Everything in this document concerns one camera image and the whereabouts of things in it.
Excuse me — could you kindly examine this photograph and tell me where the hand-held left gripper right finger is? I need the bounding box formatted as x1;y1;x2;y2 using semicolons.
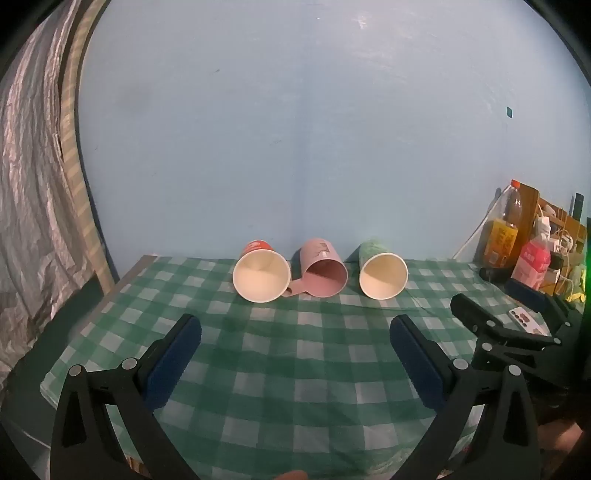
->
390;314;541;480

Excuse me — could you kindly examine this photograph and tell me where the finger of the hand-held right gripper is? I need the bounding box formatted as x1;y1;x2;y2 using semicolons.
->
450;293;562;371
505;280;574;330

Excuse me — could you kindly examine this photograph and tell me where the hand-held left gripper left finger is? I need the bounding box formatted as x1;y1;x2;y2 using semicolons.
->
51;314;202;480

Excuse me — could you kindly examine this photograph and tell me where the person's right forearm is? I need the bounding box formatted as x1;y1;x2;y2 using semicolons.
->
537;421;586;453

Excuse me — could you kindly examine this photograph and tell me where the green paper cup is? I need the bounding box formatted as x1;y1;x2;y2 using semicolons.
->
357;238;409;300

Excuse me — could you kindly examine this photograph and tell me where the red paper cup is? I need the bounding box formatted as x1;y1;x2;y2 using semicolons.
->
233;239;293;304

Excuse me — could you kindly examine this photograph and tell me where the white remote control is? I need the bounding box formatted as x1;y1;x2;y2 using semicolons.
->
508;306;549;336

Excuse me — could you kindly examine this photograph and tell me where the pink label bottle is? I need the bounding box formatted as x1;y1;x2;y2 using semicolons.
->
511;217;553;291

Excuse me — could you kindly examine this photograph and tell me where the black cylindrical object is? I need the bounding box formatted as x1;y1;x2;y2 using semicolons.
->
479;266;512;284

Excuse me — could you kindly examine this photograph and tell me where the orange label drink bottle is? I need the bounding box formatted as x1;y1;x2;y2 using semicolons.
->
481;179;525;269

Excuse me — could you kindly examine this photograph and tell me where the wooden box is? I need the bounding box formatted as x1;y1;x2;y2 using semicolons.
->
521;184;588;259

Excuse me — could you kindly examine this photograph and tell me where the green checked tablecloth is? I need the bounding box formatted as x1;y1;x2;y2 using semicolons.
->
41;255;555;477

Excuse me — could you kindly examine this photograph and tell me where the pink plastic mug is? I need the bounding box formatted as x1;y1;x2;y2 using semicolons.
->
281;237;348;299

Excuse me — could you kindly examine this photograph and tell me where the silver foil curtain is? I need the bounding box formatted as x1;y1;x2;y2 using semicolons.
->
0;0;100;386

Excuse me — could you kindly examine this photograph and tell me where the white cable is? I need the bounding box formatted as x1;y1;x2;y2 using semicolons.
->
451;191;505;260

